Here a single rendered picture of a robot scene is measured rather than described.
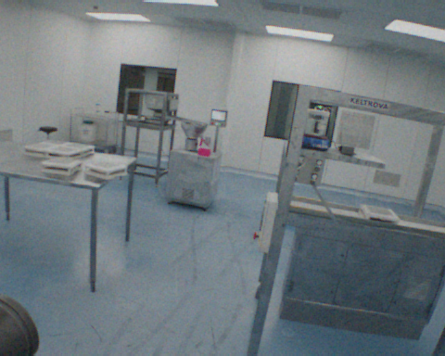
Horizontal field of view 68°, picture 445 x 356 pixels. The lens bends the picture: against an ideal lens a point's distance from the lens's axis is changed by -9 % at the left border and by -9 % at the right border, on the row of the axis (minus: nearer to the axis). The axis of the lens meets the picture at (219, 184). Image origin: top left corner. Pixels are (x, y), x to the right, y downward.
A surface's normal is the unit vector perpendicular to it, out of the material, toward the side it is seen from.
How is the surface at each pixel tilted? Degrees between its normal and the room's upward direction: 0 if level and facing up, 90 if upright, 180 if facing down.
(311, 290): 89
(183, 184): 89
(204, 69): 90
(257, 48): 90
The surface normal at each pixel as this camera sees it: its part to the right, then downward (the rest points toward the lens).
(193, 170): -0.18, 0.22
